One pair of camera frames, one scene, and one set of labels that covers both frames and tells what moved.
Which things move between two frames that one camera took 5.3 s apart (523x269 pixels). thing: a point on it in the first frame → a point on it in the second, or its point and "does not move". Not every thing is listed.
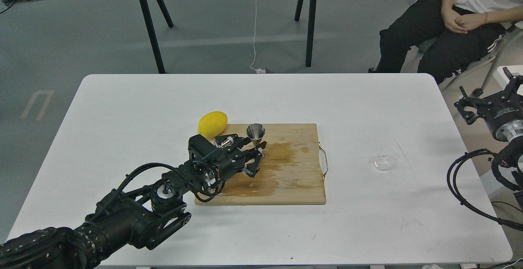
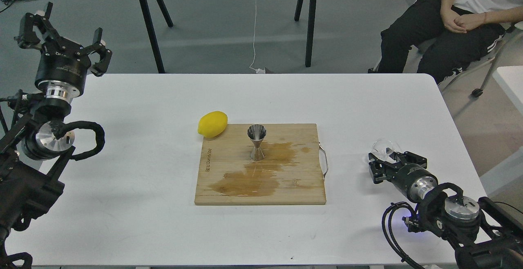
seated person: x=454 y=16 does not move
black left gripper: x=214 y=165 → x=63 y=65
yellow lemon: x=213 y=124 does not move
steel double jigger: x=255 y=131 does not move
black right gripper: x=503 y=112 → x=413 y=180
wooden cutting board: x=289 y=173 does not move
